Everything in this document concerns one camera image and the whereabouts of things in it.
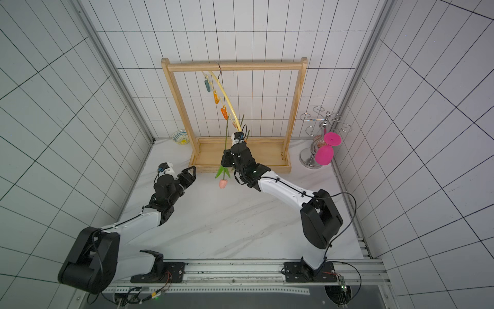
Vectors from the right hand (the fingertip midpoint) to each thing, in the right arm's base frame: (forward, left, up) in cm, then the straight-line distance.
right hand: (215, 153), depth 81 cm
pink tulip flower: (-9, -4, -9) cm, 13 cm away
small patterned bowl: (+29, +31, -21) cm, 47 cm away
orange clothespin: (+25, +3, +11) cm, 27 cm away
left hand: (-3, +12, -10) cm, 16 cm away
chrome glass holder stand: (+21, -48, +2) cm, 52 cm away
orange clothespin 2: (+17, -2, +9) cm, 20 cm away
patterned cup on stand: (+18, -51, -10) cm, 55 cm away
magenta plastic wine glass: (+16, -54, -15) cm, 58 cm away
